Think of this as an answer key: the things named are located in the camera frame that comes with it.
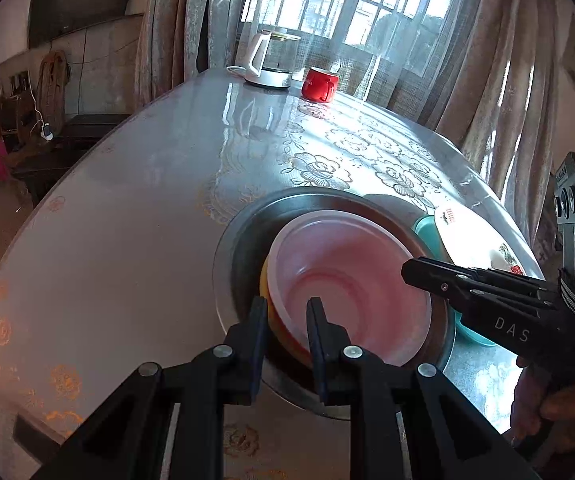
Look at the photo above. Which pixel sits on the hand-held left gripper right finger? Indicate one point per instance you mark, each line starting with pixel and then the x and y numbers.
pixel 317 355

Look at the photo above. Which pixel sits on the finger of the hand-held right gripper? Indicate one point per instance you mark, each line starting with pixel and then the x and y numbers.
pixel 432 270
pixel 467 292

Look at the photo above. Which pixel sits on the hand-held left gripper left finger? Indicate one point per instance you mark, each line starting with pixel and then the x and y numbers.
pixel 260 345

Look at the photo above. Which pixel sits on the teal plastic plate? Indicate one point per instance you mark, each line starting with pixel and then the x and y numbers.
pixel 425 230

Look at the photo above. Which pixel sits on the large white dragon print plate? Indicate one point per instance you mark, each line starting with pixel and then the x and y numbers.
pixel 467 240

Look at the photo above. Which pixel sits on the yellow plastic bowl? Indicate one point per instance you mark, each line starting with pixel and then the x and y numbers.
pixel 264 285

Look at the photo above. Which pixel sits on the red plastic bowl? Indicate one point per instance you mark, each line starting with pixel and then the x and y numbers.
pixel 347 270

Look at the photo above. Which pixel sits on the stainless steel bowl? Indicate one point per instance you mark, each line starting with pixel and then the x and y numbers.
pixel 252 240

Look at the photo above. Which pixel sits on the person's right hand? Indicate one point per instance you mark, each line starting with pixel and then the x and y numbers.
pixel 542 400

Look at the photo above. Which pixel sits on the floral lace tablecloth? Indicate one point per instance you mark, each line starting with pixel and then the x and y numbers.
pixel 347 160

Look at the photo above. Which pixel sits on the grey velvet curtain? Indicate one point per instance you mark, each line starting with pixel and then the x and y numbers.
pixel 177 35
pixel 502 85

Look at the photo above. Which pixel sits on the sheer white curtain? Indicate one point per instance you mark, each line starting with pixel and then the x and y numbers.
pixel 367 75

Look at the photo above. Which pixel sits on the red mug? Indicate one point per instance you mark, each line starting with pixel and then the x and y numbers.
pixel 317 85

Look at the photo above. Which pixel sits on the white glass electric kettle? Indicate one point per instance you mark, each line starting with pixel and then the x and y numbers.
pixel 267 60

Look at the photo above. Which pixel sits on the dark low bench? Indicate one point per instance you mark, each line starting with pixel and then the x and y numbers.
pixel 67 155

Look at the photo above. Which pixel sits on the barred window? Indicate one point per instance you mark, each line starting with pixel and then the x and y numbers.
pixel 347 5

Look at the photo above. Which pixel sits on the white charger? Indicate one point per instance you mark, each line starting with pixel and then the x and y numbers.
pixel 45 132

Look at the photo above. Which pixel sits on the wooden chair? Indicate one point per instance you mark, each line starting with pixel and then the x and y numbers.
pixel 52 90

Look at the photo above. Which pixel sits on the black wall television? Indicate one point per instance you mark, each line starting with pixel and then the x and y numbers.
pixel 77 0

